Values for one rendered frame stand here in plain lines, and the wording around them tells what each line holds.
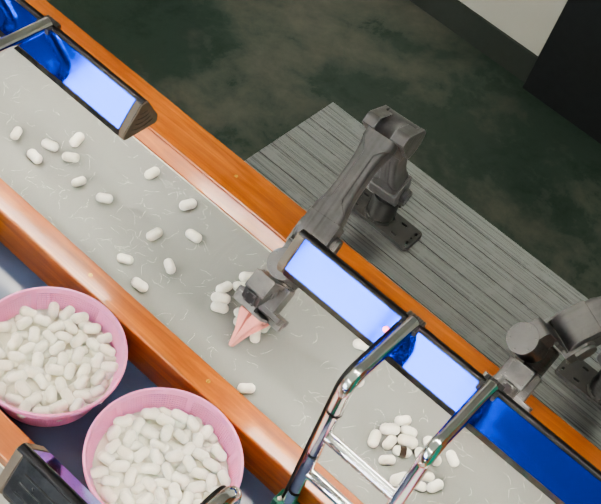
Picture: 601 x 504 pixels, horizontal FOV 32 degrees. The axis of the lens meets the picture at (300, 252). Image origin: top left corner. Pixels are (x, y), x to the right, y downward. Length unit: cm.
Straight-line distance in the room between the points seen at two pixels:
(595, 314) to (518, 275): 51
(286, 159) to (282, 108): 112
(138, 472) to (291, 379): 33
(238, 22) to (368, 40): 47
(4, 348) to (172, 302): 32
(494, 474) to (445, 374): 41
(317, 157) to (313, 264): 79
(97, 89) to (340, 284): 54
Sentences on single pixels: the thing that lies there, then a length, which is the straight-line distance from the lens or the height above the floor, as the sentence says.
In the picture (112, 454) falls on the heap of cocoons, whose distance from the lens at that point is 184.
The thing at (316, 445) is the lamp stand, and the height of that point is 94.
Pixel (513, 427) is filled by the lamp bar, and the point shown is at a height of 109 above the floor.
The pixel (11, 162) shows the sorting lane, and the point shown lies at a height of 74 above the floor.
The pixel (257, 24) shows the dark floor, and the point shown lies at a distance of 381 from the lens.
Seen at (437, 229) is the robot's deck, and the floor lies 67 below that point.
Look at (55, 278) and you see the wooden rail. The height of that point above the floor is 72.
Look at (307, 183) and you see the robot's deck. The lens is 237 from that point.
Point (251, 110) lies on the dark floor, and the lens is 348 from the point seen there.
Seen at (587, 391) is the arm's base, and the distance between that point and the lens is 226.
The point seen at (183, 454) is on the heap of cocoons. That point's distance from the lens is 184.
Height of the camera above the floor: 236
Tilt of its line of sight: 49 degrees down
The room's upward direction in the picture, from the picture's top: 20 degrees clockwise
